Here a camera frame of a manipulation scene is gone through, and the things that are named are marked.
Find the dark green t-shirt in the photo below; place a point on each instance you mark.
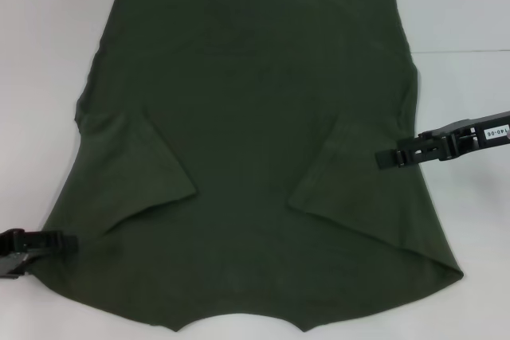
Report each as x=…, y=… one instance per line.
x=247, y=117

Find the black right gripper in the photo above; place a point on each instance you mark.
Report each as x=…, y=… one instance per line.
x=466, y=141

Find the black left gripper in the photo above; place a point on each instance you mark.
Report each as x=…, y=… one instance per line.
x=12, y=252

